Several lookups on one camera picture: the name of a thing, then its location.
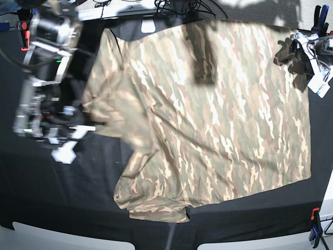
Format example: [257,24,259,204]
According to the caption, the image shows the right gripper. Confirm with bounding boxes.
[39,104,85,146]

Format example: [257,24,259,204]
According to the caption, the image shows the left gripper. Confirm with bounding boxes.
[288,40,314,76]

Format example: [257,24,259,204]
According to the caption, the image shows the camouflage t-shirt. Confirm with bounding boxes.
[82,19,311,222]

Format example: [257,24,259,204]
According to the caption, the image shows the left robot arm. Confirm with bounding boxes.
[289,32,332,82]

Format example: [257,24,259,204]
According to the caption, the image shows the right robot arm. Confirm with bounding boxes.
[13,1,83,148]

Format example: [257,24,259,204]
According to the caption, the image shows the blue clamp top right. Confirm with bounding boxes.
[311,5,329,37]

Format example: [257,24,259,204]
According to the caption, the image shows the black table cloth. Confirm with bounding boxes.
[0,19,333,247]

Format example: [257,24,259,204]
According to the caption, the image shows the orange clamp top left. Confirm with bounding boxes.
[20,21,30,51]

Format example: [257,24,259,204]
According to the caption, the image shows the orange clamp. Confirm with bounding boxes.
[20,21,30,51]
[309,207,323,248]

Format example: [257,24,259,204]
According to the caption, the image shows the white tape patch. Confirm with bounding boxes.
[140,19,156,34]

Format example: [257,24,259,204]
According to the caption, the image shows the orange clamp bottom right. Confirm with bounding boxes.
[309,207,323,248]

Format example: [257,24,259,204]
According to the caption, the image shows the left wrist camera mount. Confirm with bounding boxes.
[293,32,332,98]

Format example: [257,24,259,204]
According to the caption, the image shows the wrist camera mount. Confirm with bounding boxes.
[293,32,332,98]
[51,125,96,165]

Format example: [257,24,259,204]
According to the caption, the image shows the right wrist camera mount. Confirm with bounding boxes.
[51,125,96,165]

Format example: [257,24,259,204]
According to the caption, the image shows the black cables on desk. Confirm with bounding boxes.
[153,0,229,21]

